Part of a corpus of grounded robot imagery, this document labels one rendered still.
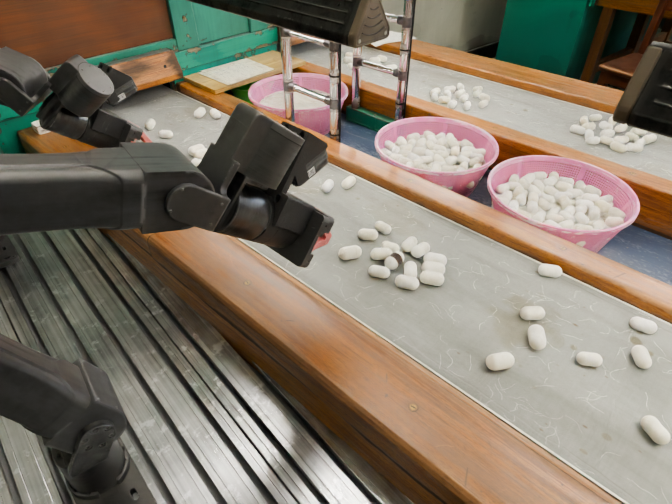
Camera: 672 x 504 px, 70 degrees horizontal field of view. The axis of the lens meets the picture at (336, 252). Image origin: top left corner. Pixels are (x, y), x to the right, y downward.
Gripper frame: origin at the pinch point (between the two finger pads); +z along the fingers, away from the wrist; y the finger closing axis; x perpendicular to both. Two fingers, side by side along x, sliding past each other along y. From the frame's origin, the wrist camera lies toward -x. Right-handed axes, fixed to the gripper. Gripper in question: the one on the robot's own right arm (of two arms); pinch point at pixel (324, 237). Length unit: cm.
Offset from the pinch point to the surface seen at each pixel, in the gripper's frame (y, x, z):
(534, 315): -24.2, -3.1, 19.6
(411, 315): -11.1, 4.9, 12.3
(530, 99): 14, -51, 79
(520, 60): 105, -137, 267
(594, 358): -33.2, -2.0, 18.0
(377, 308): -6.6, 6.4, 10.6
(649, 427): -41.5, 1.6, 14.1
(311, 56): 83, -41, 67
